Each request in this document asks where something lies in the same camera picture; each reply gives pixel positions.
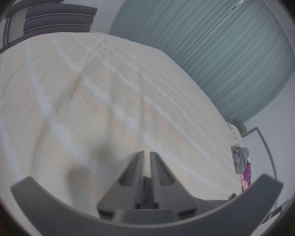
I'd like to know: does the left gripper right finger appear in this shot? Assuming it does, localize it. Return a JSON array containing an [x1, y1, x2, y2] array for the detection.
[[149, 151, 197, 217]]

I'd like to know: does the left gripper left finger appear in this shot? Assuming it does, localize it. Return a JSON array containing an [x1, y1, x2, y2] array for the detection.
[[97, 151, 145, 218]]

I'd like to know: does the bed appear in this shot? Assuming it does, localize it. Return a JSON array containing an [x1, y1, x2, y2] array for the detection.
[[0, 32, 278, 222]]

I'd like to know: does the pink garment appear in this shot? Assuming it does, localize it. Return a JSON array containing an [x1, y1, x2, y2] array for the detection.
[[240, 175, 249, 191]]

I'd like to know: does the grey garment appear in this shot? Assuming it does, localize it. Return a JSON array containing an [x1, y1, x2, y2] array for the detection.
[[231, 145, 250, 174]]

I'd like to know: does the purple garment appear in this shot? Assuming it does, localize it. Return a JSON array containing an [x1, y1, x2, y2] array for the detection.
[[243, 161, 252, 185]]

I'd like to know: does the white printed pillow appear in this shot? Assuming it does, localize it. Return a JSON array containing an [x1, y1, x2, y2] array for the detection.
[[227, 122, 245, 148]]

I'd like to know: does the grey bedside table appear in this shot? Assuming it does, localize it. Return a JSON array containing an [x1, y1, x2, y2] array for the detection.
[[224, 117, 247, 137]]

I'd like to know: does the blue-green curtain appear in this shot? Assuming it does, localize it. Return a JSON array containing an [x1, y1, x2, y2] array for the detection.
[[178, 0, 295, 125], [109, 0, 255, 64]]

